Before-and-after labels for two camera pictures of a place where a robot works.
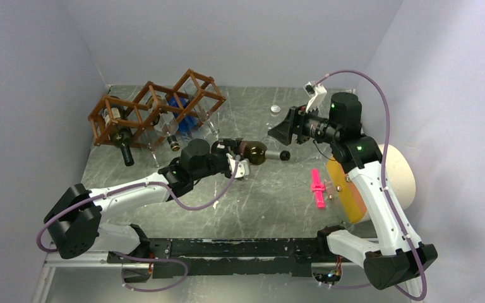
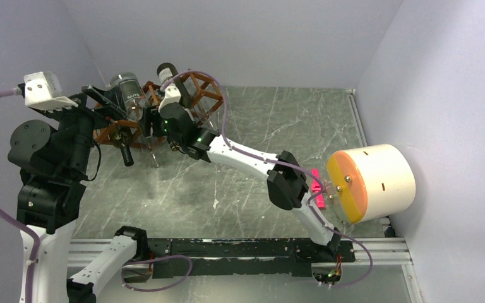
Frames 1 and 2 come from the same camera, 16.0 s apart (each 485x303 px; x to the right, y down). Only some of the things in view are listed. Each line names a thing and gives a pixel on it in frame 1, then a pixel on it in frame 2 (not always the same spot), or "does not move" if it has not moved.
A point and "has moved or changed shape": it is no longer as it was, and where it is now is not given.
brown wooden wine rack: (153, 115) does not move
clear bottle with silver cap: (275, 110) → (132, 93)
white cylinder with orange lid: (400, 176) does not move
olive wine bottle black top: (257, 153) has moved or changed shape
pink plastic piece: (319, 188) does not move
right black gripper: (294, 123) → (150, 115)
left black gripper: (229, 144) → (81, 99)
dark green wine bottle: (115, 118) does not move
